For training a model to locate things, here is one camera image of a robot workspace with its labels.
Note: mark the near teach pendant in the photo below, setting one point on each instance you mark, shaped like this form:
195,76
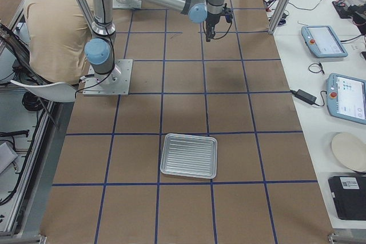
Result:
346,97

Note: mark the white chair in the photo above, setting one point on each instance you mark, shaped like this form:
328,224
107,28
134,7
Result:
54,92

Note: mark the far teach pendant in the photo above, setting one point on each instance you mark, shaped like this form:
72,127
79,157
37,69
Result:
323,42

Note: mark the teach pendant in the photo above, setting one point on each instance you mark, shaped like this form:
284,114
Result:
346,97
323,42

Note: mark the beige round plate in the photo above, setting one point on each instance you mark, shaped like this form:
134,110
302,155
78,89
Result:
349,151

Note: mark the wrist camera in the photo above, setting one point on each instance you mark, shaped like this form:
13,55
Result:
227,12

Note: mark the black box with label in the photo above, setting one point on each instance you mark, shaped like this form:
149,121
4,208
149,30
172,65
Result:
348,193

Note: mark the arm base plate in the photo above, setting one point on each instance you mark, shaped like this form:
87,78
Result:
117,83
127,4

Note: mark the person in beige shirt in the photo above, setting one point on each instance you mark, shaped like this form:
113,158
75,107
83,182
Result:
58,32

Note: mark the black power adapter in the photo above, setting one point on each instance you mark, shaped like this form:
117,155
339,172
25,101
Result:
304,96

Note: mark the silver ribbed metal tray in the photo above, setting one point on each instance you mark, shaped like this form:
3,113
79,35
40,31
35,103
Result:
189,156

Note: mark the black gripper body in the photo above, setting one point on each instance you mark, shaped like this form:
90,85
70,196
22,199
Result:
211,19

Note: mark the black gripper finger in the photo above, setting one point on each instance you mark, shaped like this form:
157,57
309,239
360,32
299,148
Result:
212,32
208,34

